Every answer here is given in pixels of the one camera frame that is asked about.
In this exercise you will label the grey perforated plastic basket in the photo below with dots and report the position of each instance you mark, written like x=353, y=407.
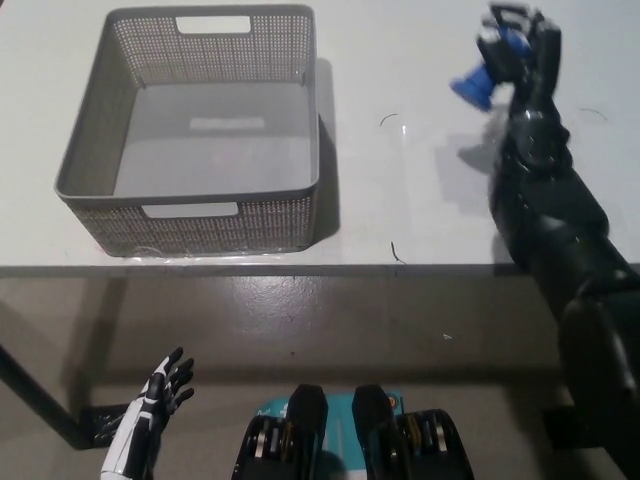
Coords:
x=215, y=145

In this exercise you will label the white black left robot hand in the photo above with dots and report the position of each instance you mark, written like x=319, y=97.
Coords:
x=142, y=415

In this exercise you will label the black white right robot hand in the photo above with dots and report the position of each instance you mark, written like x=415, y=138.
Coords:
x=542, y=65

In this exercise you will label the black metal table leg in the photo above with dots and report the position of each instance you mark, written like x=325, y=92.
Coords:
x=40, y=400

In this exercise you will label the black teal robot body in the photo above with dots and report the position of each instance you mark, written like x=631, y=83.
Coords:
x=310, y=440

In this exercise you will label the blue chess rook piece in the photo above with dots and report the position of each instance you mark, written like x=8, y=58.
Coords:
x=475, y=87

